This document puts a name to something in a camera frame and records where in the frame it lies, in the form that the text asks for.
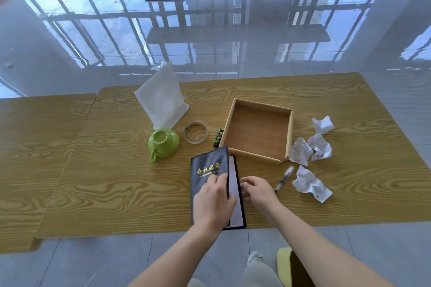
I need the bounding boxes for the person's right hand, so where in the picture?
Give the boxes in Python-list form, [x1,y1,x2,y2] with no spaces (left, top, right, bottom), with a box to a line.
[239,176,281,211]

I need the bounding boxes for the person's left hand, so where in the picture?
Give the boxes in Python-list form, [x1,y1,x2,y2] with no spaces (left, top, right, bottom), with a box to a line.
[193,172,237,231]

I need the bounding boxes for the dark blue notebook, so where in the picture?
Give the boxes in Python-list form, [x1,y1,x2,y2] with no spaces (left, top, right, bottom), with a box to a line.
[190,146,247,231]

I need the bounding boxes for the person's right forearm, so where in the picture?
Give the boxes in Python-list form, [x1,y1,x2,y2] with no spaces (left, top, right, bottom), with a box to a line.
[266,200,395,287]

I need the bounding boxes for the person's left forearm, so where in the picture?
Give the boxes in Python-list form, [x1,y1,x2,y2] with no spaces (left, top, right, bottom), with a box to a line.
[128,224,224,287]

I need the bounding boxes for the clear plastic pen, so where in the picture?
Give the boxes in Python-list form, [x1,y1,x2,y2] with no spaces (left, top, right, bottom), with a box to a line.
[274,165,295,193]

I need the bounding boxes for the small black green box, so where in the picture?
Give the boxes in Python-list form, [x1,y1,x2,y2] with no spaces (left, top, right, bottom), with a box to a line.
[213,127,225,148]

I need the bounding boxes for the clear tape roll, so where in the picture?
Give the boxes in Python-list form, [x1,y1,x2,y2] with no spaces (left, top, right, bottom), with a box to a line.
[183,122,209,145]

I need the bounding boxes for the wooden tray box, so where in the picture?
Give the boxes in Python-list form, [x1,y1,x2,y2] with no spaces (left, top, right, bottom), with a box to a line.
[218,98,294,166]

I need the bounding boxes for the crumpled white paper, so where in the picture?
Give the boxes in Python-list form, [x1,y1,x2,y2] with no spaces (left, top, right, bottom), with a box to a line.
[288,137,314,167]
[307,133,333,162]
[312,115,335,135]
[292,165,333,203]

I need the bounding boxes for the green ceramic cup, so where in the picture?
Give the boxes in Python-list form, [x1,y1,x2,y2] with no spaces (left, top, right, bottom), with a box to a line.
[148,128,180,163]

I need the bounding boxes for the person's white shoe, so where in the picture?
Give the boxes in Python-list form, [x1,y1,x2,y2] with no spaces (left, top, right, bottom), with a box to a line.
[247,250,267,267]

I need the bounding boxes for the yellow stool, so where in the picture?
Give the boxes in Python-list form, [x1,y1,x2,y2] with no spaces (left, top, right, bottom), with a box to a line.
[276,247,316,287]

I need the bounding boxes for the person's light trousers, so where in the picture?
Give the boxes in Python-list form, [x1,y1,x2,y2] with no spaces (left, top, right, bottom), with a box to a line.
[187,263,284,287]

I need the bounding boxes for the white paper bag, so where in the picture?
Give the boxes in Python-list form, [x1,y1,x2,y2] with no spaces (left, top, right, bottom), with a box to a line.
[134,60,190,131]

